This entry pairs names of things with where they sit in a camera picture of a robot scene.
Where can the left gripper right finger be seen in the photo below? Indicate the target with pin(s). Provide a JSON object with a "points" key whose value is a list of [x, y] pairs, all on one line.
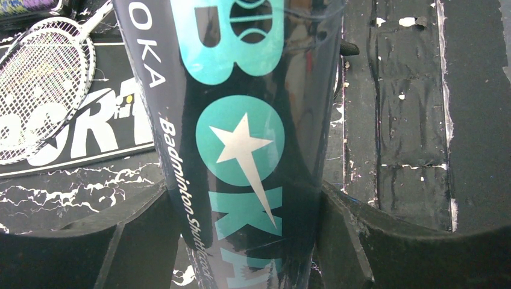
{"points": [[359, 246]]}

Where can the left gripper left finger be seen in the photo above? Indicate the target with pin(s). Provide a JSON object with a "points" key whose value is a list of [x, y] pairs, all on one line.
{"points": [[132, 244]]}

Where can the white badminton racket lower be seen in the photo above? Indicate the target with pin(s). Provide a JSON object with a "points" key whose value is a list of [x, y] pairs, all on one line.
{"points": [[45, 76]]}

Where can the black shuttlecock tube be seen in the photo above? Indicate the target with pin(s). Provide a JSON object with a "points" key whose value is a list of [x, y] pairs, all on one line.
{"points": [[239, 95]]}

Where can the black racket bag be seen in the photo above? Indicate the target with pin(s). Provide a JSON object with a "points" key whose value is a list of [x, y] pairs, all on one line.
{"points": [[111, 122]]}

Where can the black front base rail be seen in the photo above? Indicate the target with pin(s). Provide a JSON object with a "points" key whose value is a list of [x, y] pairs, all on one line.
{"points": [[427, 111]]}

